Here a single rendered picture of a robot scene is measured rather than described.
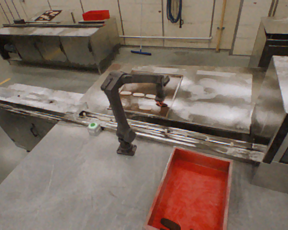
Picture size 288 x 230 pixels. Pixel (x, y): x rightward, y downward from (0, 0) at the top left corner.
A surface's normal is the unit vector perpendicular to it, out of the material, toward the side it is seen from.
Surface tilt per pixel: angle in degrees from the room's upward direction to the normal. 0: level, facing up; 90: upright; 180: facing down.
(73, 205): 0
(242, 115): 10
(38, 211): 0
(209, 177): 0
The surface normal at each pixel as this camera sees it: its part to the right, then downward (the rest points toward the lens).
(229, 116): -0.16, -0.63
